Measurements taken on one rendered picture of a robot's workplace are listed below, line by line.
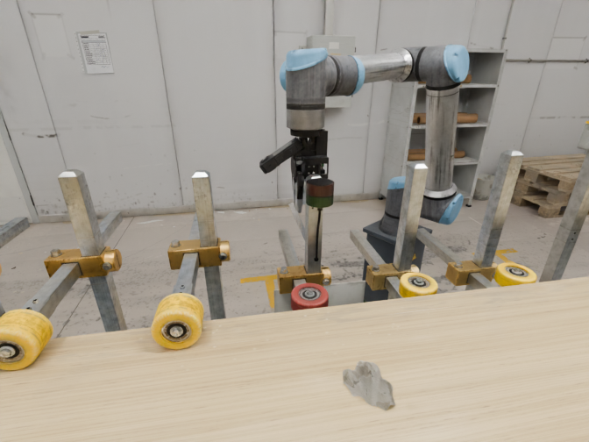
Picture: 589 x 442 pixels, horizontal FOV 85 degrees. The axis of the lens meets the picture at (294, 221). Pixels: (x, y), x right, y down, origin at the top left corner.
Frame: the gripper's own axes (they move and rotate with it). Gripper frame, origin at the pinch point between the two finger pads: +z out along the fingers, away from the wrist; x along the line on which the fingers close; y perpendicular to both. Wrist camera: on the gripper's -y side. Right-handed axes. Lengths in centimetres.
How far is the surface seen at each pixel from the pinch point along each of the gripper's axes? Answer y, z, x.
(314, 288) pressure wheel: 0.1, 10.8, -20.5
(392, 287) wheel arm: 22.3, 17.8, -13.9
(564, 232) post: 77, 10, -8
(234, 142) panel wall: -17, 28, 257
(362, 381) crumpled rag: 1.9, 10.5, -44.8
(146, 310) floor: -77, 101, 97
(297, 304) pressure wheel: -4.3, 11.2, -24.7
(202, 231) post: -23.0, 0.2, -9.4
